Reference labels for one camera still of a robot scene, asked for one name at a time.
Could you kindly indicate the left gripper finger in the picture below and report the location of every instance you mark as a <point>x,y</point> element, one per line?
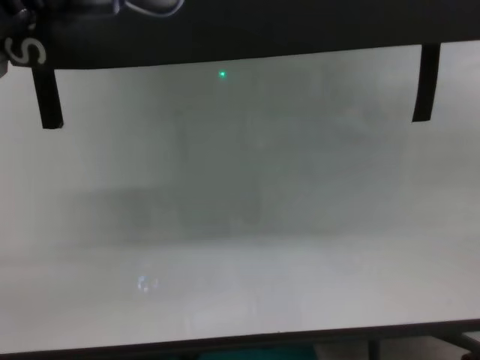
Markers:
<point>17,24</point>

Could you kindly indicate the black robot print poster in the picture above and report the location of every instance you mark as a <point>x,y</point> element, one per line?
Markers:
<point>262,30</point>

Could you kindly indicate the black tape strip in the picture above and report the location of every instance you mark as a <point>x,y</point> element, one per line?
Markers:
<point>48,101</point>
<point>425,82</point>

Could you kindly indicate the black table leg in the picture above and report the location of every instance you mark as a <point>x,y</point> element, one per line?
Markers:
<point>372,350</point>

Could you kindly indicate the black table frame bar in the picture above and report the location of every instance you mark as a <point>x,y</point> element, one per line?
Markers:
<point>459,347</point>

